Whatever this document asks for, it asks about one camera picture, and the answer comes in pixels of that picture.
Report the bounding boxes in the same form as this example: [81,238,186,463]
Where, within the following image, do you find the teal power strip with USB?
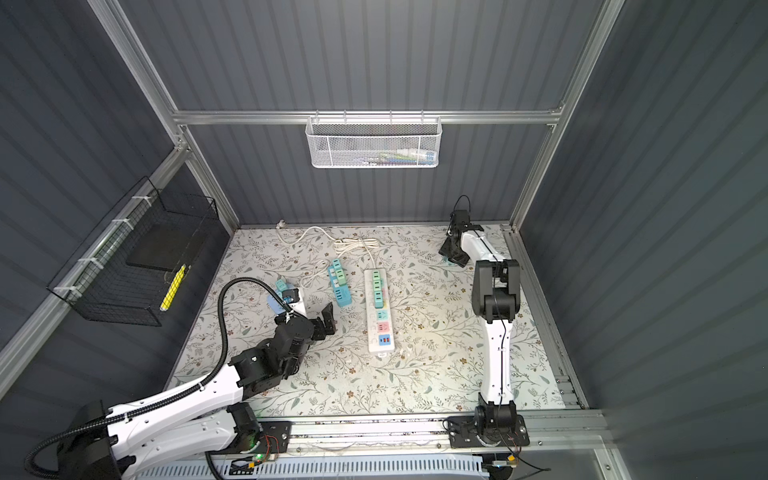
[327,259,352,307]

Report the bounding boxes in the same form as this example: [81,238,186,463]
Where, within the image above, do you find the light blue square power socket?
[266,294,285,315]

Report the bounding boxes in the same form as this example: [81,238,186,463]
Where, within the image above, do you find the white multicolour power strip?
[364,269,395,358]

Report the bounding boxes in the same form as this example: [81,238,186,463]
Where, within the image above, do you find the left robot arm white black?
[56,304,337,479]

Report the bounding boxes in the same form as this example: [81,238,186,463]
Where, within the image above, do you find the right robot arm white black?
[439,210,521,443]

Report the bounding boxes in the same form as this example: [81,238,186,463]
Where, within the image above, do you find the items in white basket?
[355,148,438,167]

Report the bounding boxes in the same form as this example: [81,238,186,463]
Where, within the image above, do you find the yellow striped item in basket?
[160,264,188,312]

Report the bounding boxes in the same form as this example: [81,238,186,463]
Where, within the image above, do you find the black pad in basket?
[126,224,207,272]

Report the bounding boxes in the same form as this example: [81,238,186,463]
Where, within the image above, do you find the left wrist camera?
[281,288,306,316]

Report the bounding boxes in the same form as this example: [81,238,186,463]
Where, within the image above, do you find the white coiled power cable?
[299,236,382,289]

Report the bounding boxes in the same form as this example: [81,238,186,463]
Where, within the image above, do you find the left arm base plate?
[237,421,293,455]

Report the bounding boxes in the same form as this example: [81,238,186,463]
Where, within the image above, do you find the long white cable at back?
[274,220,343,247]

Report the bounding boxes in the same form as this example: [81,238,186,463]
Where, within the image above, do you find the white wire mesh basket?
[305,118,443,169]

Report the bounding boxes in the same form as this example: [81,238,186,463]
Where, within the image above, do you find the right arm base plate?
[442,416,530,449]

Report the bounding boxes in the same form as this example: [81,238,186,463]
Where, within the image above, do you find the black wire mesh basket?
[47,179,219,327]

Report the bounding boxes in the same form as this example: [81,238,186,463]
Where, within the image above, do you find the white slotted cable duct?
[128,454,490,480]

